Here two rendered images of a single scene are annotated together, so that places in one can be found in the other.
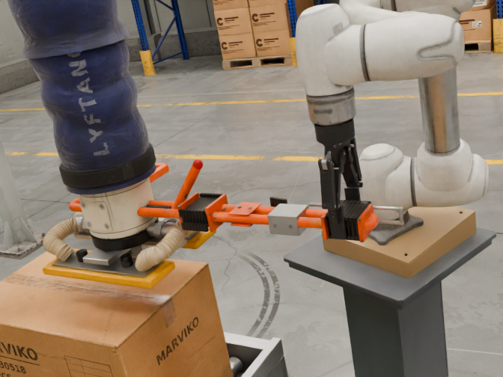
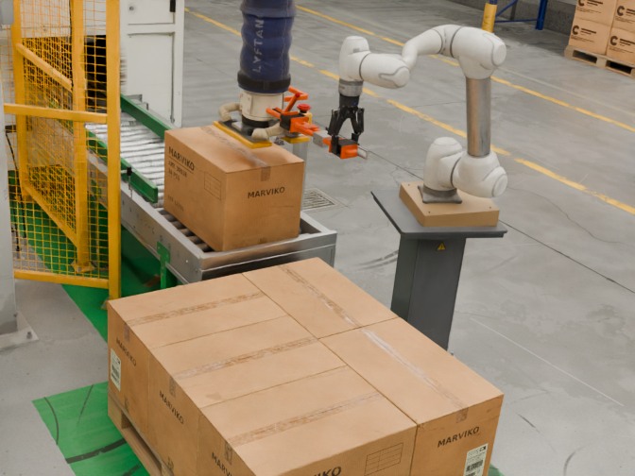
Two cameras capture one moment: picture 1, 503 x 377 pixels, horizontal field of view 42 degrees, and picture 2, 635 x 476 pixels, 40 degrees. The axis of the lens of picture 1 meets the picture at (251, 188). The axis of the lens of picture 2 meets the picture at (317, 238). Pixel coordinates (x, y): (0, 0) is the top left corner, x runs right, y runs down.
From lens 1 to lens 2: 2.28 m
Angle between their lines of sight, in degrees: 20
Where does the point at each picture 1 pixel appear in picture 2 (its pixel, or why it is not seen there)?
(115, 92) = (274, 42)
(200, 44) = (562, 18)
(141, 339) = (242, 177)
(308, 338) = not seen: hidden behind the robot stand
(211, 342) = (289, 208)
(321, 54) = (345, 59)
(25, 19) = not seen: outside the picture
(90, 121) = (256, 52)
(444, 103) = (474, 122)
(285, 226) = (317, 140)
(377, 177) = (434, 157)
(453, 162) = (475, 163)
